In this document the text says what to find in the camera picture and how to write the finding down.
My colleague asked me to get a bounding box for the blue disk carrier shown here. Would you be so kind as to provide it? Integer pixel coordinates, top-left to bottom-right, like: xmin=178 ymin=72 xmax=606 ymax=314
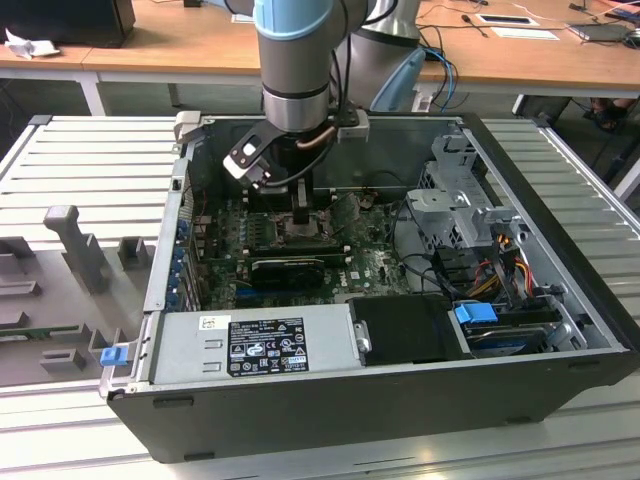
xmin=453 ymin=301 xmax=500 ymax=332

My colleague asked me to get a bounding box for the silver metal drive cage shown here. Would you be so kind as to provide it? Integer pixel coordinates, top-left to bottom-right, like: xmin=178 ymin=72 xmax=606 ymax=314
xmin=403 ymin=133 xmax=534 ymax=281

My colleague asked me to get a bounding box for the blue case latch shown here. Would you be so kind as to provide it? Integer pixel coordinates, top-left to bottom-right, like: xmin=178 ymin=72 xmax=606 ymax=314
xmin=99 ymin=346 xmax=127 ymax=370

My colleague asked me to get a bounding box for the white tablet dark screen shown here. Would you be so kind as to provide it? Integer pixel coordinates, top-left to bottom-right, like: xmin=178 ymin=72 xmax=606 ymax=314
xmin=473 ymin=13 xmax=542 ymax=27

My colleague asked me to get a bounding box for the wooden desk white frame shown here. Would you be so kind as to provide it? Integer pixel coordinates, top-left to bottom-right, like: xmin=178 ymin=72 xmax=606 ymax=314
xmin=414 ymin=0 xmax=640 ymax=101
xmin=0 ymin=0 xmax=271 ymax=119

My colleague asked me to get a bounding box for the pale blue teach pendant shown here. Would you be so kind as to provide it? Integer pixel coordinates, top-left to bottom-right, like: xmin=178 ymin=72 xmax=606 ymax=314
xmin=368 ymin=47 xmax=427 ymax=114

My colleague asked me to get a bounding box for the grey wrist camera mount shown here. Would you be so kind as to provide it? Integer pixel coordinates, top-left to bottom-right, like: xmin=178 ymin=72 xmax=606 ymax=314
xmin=335 ymin=108 xmax=371 ymax=145

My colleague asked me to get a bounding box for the metal socket cover frame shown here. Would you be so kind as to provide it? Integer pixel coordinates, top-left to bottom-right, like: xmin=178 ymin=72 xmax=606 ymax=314
xmin=325 ymin=192 xmax=362 ymax=224

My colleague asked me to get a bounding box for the silver power supply with label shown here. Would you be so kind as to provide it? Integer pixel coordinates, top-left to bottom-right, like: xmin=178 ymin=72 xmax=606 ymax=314
xmin=144 ymin=302 xmax=372 ymax=385

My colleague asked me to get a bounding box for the green RAM stick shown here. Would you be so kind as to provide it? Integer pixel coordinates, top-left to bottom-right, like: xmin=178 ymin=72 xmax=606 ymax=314
xmin=0 ymin=325 xmax=81 ymax=341

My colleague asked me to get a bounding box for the blue cable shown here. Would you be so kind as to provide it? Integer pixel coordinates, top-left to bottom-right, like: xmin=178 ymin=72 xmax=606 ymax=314
xmin=427 ymin=47 xmax=459 ymax=112

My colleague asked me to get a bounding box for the black and silver PC case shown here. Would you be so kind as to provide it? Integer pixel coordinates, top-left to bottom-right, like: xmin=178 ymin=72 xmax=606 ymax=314
xmin=98 ymin=110 xmax=640 ymax=466

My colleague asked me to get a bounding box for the hard disk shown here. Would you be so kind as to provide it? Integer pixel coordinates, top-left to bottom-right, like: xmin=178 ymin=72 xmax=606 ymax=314
xmin=462 ymin=322 xmax=554 ymax=359

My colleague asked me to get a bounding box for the white paper sheet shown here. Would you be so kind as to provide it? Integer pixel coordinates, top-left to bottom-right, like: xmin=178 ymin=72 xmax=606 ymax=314
xmin=489 ymin=26 xmax=562 ymax=42

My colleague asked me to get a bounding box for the black RAM slot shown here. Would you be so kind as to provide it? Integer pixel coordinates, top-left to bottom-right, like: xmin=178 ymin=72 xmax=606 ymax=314
xmin=249 ymin=231 xmax=344 ymax=241
xmin=248 ymin=236 xmax=345 ymax=246
xmin=246 ymin=241 xmax=347 ymax=251
xmin=244 ymin=246 xmax=349 ymax=257

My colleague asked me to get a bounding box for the black graphics card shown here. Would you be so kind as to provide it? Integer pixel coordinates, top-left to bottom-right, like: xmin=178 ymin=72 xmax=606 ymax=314
xmin=248 ymin=255 xmax=326 ymax=291

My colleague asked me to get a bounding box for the grey parts rack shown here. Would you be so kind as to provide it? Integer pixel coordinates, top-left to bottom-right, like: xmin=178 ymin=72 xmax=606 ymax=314
xmin=0 ymin=203 xmax=159 ymax=390

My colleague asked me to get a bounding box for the grey plastic case handle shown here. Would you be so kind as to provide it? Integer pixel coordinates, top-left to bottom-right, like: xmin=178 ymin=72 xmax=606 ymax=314
xmin=173 ymin=110 xmax=204 ymax=147

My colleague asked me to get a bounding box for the yellow power wire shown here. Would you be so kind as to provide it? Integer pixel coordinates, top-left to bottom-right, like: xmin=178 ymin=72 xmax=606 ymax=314
xmin=467 ymin=257 xmax=532 ymax=297

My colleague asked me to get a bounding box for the black cable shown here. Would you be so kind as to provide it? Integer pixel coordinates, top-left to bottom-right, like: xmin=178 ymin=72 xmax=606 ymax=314
xmin=389 ymin=197 xmax=454 ymax=301

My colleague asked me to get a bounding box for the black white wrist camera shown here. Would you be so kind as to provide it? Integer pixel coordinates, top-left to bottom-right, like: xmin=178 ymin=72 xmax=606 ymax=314
xmin=222 ymin=121 xmax=275 ymax=190

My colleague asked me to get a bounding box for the dark notebook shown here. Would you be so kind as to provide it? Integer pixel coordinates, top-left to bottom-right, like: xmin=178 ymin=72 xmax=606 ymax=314
xmin=566 ymin=22 xmax=632 ymax=45

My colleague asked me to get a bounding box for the green motherboard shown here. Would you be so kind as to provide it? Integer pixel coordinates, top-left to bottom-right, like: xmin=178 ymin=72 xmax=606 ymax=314
xmin=192 ymin=192 xmax=424 ymax=311

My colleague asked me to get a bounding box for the crumpled white paper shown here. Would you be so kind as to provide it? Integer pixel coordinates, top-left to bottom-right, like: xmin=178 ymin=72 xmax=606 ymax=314
xmin=3 ymin=27 xmax=62 ymax=61

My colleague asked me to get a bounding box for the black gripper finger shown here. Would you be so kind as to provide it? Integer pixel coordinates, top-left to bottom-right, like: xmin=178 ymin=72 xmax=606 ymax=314
xmin=292 ymin=178 xmax=315 ymax=227

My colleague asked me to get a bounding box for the black computer box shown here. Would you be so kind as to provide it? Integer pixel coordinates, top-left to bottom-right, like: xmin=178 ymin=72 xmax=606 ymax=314
xmin=0 ymin=0 xmax=137 ymax=50

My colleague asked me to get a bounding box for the copper coloured cable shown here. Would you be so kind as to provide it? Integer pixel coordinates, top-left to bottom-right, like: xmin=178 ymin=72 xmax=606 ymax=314
xmin=294 ymin=125 xmax=335 ymax=151

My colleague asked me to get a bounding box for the CPU socket with metal frame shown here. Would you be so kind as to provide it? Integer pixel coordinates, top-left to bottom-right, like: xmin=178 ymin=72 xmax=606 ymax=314
xmin=267 ymin=212 xmax=334 ymax=242

